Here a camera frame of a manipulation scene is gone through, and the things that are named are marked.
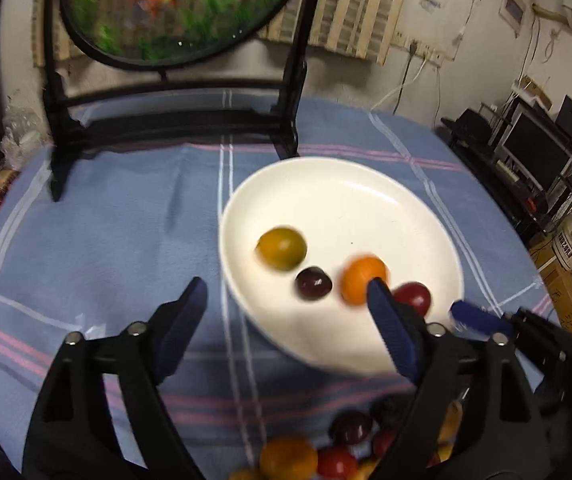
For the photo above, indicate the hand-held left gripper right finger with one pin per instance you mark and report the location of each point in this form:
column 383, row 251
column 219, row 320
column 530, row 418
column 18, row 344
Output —
column 390, row 330

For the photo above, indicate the orange tangerine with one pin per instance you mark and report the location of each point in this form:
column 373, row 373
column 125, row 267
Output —
column 288, row 457

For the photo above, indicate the orange tomato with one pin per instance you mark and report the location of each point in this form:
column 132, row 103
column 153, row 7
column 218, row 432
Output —
column 358, row 277

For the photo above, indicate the clear plastic bag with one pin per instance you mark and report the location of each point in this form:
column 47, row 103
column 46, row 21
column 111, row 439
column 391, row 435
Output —
column 21, row 135

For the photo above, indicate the small yellow fruit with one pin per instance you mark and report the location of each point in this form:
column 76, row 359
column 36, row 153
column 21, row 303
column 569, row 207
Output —
column 449, row 422

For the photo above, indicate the red plum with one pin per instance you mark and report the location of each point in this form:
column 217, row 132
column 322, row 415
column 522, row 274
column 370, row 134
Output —
column 384, row 442
column 337, row 462

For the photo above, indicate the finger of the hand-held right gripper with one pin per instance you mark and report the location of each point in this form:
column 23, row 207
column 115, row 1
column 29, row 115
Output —
column 475, row 317

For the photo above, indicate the cardboard box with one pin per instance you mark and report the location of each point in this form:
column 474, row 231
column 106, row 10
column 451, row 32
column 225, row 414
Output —
column 563, row 290

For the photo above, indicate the round painted screen black stand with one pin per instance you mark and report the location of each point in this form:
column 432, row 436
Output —
column 166, row 15

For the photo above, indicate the black metal rack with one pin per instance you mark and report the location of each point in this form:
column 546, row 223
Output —
column 475, row 145

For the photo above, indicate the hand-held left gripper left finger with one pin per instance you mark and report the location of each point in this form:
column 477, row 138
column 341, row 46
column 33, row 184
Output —
column 186, row 320

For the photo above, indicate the white wall panel box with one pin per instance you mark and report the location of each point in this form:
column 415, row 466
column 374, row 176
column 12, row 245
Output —
column 513, row 7

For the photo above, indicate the white round plate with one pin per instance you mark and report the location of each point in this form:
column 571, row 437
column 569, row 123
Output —
column 341, row 200

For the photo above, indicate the white wall power outlet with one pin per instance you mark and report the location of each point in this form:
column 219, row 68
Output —
column 423, row 52

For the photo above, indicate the red tomato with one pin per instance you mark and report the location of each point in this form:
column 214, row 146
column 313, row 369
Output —
column 415, row 297

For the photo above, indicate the blue plaid tablecloth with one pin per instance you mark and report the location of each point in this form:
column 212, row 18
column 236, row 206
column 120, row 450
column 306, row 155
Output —
column 116, row 260

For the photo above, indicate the beige slatted curtain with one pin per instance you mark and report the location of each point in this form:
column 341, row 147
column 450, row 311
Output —
column 345, row 10

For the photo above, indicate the dark computer monitor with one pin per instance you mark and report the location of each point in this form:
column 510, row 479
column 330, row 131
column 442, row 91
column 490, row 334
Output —
column 533, row 152

